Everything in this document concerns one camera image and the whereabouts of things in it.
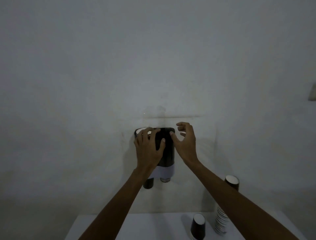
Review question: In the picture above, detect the person's right hand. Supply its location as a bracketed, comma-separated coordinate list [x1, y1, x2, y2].
[170, 122, 200, 167]

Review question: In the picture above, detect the person's left hand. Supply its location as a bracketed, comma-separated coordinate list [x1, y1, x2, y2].
[134, 127, 166, 173]

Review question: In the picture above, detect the black wall cup dispenser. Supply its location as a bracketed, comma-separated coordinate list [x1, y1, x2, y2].
[134, 127, 176, 179]

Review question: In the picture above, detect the person's left forearm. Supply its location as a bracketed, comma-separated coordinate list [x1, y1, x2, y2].
[78, 166, 158, 240]

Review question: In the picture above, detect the person's right forearm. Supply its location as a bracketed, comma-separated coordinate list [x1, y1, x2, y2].
[188, 160, 301, 240]

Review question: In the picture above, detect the stack of nested paper cups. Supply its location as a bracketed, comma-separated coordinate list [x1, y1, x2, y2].
[214, 175, 240, 235]

